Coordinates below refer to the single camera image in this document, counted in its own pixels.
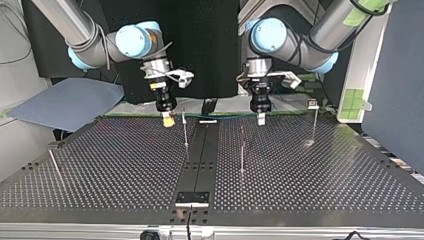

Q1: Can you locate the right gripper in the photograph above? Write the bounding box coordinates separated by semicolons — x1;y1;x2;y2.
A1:
151;79;178;129

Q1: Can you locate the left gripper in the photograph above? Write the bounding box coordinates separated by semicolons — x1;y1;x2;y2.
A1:
249;82;273;127

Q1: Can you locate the connector holder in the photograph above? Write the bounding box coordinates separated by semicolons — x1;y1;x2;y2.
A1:
307;98;320;138

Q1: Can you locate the black panel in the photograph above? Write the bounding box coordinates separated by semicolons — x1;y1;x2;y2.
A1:
21;0;241;105

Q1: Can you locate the grey board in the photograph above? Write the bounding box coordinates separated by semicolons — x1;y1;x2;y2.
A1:
6;77;125;133

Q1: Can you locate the black knob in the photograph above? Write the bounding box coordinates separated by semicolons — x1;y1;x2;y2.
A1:
139;229;162;240

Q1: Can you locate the metal post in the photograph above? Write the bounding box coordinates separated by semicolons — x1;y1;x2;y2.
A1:
48;149;61;173
239;125;247;174
181;107;190;149

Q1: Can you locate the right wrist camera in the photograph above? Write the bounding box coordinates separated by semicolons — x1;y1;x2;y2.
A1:
165;68;195;89

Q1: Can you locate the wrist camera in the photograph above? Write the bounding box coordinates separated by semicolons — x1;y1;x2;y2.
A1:
165;68;195;89
268;70;303;90

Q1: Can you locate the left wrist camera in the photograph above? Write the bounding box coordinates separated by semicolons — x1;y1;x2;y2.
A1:
268;70;303;90

